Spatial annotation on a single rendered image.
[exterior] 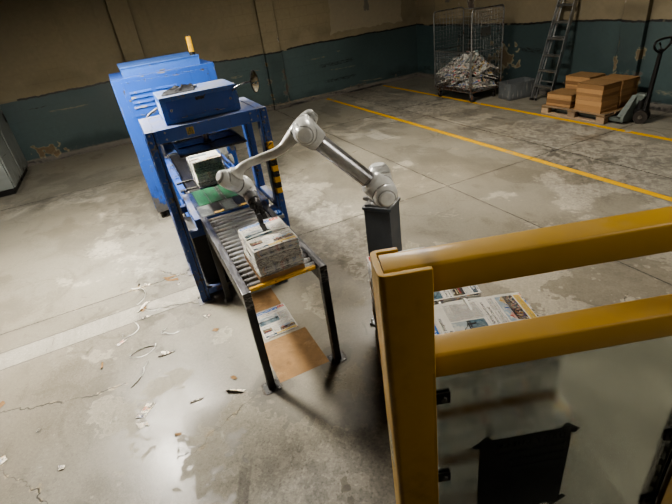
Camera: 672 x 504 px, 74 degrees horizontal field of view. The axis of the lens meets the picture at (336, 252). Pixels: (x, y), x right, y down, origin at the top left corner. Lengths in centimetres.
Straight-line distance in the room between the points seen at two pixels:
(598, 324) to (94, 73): 1070
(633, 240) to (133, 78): 555
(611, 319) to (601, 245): 19
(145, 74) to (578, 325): 551
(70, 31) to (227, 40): 308
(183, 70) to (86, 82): 532
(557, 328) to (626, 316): 13
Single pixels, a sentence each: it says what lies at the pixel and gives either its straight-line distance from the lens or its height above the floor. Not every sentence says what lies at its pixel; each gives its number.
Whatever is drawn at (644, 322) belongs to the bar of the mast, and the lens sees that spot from 102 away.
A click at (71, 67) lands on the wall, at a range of 1109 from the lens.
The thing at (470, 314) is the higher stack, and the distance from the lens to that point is 153.
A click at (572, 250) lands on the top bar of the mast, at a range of 83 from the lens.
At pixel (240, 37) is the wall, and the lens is 1143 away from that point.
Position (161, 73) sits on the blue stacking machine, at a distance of 596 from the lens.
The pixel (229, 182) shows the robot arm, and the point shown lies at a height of 135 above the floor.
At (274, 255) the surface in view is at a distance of 266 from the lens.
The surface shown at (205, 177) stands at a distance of 456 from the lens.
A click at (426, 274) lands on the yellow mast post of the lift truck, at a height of 184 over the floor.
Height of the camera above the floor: 224
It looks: 30 degrees down
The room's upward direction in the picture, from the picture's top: 9 degrees counter-clockwise
